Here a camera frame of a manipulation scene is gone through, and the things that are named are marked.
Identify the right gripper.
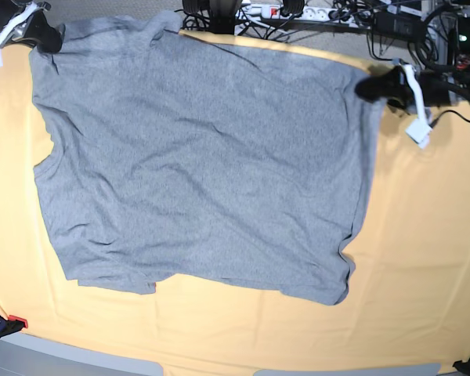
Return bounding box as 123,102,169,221
7,11,63,53

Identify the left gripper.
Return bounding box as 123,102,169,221
355,66,461,115

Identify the grey t-shirt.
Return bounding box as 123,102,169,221
29,12,385,306

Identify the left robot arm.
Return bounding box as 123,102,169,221
356,1,470,112

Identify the black power adapter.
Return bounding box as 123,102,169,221
372,12,423,42

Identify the white power strip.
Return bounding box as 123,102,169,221
237,2,370,29

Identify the yellow table cloth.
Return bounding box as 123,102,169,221
0,45,470,375

